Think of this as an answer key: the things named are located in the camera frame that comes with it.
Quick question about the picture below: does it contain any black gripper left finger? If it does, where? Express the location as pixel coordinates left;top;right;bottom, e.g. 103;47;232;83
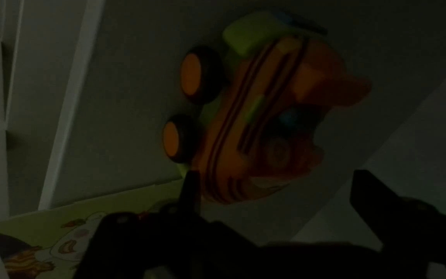
72;170;253;279

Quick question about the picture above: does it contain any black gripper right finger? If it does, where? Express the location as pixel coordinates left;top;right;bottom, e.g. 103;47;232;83
349;168;446;279

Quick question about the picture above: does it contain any orange toy car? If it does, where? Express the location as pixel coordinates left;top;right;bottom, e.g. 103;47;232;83
162;10;371;202

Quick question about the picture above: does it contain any picture book on shelf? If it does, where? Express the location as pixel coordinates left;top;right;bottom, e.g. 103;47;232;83
0;179;181;279

